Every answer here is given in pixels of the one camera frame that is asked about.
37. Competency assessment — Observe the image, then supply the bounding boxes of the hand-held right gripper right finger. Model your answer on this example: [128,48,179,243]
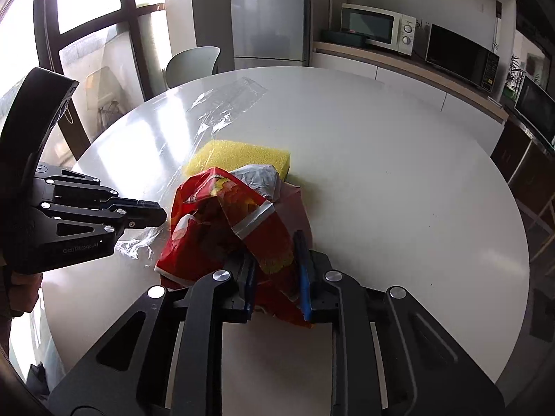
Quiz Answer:
[294,231,506,416]

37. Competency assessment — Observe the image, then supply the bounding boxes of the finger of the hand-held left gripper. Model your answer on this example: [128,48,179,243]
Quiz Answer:
[40,203,168,243]
[36,162,166,218]

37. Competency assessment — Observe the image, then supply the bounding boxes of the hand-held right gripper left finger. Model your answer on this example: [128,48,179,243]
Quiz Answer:
[47,251,257,416]

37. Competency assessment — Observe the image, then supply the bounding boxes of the red snack bag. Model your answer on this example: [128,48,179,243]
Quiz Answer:
[155,167,314,329]

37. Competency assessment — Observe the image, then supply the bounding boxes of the yellow sponge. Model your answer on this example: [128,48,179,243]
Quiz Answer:
[183,139,292,180]

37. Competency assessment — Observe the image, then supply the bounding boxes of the clear plastic wrapper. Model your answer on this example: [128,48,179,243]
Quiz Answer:
[115,76,268,261]

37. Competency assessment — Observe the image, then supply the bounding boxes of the person's left hand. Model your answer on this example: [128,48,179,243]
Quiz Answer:
[4,269,43,318]

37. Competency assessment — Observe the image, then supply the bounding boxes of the round white table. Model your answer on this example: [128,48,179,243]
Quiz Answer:
[38,66,530,416]

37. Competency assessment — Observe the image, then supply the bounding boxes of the pale green chair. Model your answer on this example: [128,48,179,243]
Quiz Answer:
[164,46,221,89]

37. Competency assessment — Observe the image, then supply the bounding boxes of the white counter cabinet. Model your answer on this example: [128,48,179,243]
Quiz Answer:
[312,41,510,131]

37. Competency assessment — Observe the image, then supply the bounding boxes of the silver refrigerator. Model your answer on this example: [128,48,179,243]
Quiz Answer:
[228,0,310,70]

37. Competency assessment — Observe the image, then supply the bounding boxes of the dark green flat box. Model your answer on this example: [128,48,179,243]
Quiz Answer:
[320,29,367,47]

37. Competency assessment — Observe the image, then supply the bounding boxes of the dark wooden cabinet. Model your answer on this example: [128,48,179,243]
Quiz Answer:
[490,119,555,226]

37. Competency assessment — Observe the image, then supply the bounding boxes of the wooden chair dark seat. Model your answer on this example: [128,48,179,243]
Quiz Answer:
[522,199,555,269]

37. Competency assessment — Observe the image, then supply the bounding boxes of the white microwave two knobs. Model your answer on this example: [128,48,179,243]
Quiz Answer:
[340,3,417,56]

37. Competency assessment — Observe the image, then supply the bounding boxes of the black microwave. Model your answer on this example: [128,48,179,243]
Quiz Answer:
[425,24,500,94]

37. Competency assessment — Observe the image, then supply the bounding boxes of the white microwave dark door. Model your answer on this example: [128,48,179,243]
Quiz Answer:
[514,76,555,148]

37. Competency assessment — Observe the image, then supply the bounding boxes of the green potted plant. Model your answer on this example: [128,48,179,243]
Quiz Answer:
[503,54,527,96]

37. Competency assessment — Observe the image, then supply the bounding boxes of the dark window frame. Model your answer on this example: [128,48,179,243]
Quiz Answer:
[0,0,168,161]

